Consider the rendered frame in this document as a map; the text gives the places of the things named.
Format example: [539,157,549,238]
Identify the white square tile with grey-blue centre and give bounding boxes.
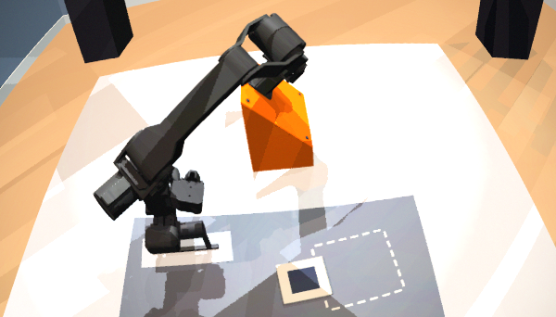
[276,256,332,304]

